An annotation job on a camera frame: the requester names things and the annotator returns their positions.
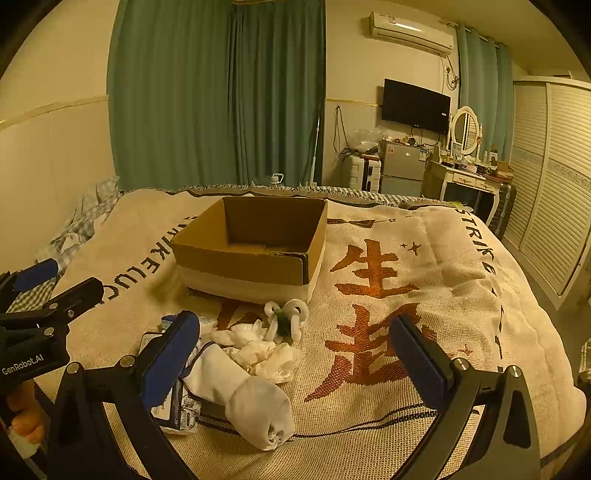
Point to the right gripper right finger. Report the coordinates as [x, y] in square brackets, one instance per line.
[505, 445]

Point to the white cloth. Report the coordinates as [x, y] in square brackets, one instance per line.
[246, 345]

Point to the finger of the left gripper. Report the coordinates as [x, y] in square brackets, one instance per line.
[13, 284]
[62, 309]

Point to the white louvered wardrobe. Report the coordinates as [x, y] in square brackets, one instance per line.
[549, 227]

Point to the white sock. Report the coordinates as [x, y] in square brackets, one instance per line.
[259, 410]

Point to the white air conditioner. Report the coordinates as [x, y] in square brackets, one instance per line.
[408, 32]

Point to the black wall television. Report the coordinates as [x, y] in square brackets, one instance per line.
[416, 107]

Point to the white dressing table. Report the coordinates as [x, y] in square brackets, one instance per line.
[437, 177]

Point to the small grey refrigerator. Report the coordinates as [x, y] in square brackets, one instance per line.
[403, 170]

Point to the white rings toy green center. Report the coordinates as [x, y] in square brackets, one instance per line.
[286, 322]

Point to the white suitcase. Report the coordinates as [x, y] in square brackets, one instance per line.
[362, 172]

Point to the checkered bedsheet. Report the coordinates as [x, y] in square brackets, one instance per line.
[91, 212]

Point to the person's left hand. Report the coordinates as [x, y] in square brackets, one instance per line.
[30, 421]

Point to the brown cardboard box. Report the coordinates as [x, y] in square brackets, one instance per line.
[254, 249]

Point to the green curtain by wardrobe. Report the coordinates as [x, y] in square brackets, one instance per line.
[486, 85]

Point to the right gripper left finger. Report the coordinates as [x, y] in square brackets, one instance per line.
[82, 443]

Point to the large wipes packet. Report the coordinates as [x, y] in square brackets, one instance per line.
[179, 412]

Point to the oval vanity mirror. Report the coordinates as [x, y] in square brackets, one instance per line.
[465, 133]

